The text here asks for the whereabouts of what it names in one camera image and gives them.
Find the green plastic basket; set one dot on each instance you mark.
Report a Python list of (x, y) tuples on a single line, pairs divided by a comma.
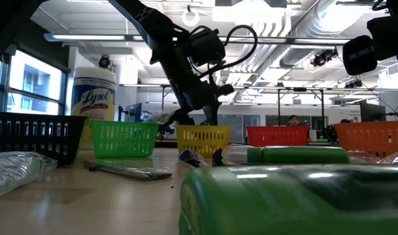
[(123, 140)]

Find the silver air duct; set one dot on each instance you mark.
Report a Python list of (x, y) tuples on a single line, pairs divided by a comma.
[(316, 23)]

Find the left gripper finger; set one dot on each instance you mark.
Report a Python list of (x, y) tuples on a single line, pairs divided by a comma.
[(185, 118), (213, 112)]

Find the orange plastic basket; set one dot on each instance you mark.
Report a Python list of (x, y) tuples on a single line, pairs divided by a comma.
[(372, 137)]

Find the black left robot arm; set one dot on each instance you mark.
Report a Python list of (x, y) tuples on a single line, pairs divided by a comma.
[(146, 23)]

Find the black ceiling camera cluster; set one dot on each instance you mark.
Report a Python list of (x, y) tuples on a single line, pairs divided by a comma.
[(354, 84), (323, 57)]

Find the green travel bottle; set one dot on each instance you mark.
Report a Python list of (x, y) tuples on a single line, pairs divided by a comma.
[(251, 202), (300, 155)]

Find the yellow Lysol wipes canister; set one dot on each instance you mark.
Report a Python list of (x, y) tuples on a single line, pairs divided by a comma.
[(94, 98)]

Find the long ceiling light rail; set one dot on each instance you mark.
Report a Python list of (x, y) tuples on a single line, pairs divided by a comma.
[(283, 41)]

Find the round black ceiling camera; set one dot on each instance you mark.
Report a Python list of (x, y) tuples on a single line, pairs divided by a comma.
[(104, 62)]

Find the person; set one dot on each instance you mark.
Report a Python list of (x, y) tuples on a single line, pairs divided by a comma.
[(293, 120), (345, 121)]

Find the white ceiling pipes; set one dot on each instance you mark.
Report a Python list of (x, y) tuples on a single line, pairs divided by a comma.
[(267, 52)]

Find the black window frame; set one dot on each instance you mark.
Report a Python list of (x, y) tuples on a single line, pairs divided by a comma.
[(5, 91)]

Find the red plastic basket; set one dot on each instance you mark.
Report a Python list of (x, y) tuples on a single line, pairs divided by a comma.
[(277, 136)]

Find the black comb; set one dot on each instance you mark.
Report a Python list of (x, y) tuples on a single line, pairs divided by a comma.
[(136, 173)]

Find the black gantry frame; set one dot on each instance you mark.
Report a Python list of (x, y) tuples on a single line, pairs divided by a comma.
[(300, 88)]

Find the yellow plastic basket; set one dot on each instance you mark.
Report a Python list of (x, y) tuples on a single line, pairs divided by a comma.
[(202, 140)]

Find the black monitor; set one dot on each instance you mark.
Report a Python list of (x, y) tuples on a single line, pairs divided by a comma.
[(135, 112), (372, 112)]

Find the black plastic basket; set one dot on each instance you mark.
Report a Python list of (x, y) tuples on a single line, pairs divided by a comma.
[(35, 140)]

